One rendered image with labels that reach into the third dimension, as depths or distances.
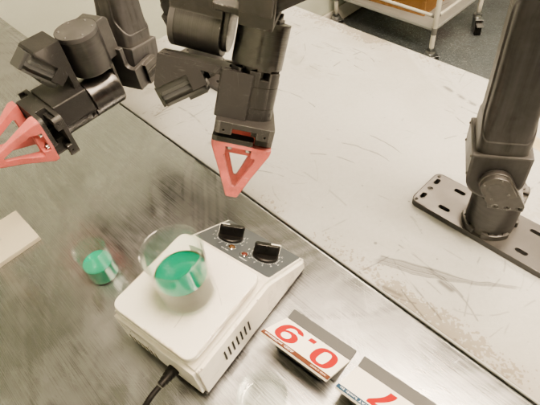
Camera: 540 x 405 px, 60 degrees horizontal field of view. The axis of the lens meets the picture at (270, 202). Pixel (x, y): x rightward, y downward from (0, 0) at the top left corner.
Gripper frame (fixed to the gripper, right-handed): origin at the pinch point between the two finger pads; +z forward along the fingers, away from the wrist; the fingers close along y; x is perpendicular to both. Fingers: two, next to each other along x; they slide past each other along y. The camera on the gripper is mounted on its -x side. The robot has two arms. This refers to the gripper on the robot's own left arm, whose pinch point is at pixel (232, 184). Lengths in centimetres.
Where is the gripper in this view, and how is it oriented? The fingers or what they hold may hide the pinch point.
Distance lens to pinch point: 58.3
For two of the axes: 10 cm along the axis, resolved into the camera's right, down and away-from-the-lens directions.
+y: 0.1, 4.3, -9.0
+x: 9.8, 1.9, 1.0
